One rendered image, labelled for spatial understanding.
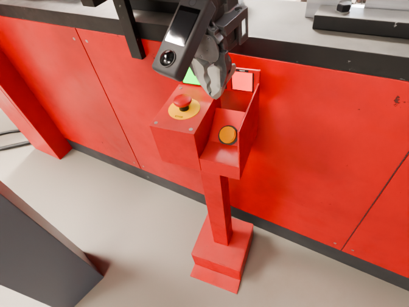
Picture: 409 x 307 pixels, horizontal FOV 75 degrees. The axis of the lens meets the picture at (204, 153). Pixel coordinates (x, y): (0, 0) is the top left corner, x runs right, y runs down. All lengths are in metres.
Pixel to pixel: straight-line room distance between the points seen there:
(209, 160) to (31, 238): 0.60
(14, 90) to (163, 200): 0.90
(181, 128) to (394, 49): 0.42
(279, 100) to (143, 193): 0.96
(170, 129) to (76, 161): 1.28
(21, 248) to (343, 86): 0.94
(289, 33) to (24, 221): 0.83
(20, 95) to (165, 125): 1.16
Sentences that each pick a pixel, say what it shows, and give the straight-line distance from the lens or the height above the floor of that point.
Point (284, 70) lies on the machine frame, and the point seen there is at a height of 0.81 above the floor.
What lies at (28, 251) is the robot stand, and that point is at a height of 0.43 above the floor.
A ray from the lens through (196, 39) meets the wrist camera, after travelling 0.39.
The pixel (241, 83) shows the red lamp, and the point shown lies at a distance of 0.61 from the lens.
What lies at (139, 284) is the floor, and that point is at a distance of 1.26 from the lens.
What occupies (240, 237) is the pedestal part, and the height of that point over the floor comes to 0.12.
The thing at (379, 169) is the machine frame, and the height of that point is 0.59.
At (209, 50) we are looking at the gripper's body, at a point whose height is 0.95.
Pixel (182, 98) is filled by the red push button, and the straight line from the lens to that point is 0.58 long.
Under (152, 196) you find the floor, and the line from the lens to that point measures 1.43.
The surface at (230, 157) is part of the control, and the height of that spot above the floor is 0.71.
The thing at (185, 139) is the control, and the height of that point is 0.76.
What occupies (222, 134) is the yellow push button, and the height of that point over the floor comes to 0.73.
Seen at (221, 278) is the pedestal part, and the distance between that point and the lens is 1.19.
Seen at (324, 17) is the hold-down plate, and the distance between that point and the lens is 0.66.
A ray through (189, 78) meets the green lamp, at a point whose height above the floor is 0.80.
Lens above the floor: 1.15
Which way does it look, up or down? 48 degrees down
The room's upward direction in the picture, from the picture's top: 10 degrees counter-clockwise
